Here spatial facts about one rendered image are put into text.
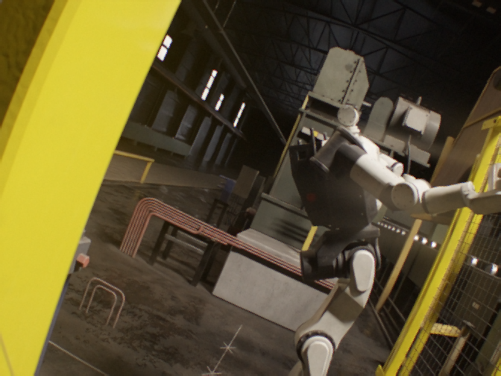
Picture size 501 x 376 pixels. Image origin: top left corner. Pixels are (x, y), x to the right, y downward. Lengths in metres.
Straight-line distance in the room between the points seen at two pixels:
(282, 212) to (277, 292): 0.98
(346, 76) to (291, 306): 2.36
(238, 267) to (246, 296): 0.26
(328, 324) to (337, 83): 3.52
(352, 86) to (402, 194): 3.67
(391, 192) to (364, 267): 0.40
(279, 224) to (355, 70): 1.75
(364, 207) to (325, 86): 3.41
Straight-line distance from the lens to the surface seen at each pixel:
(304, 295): 4.06
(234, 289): 4.11
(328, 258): 1.66
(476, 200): 1.26
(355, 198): 1.60
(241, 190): 6.64
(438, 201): 1.31
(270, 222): 4.74
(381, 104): 5.08
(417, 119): 4.91
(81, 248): 1.70
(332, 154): 1.44
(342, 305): 1.71
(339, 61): 5.00
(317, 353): 1.71
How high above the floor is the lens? 1.12
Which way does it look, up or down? 2 degrees down
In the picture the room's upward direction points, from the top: 23 degrees clockwise
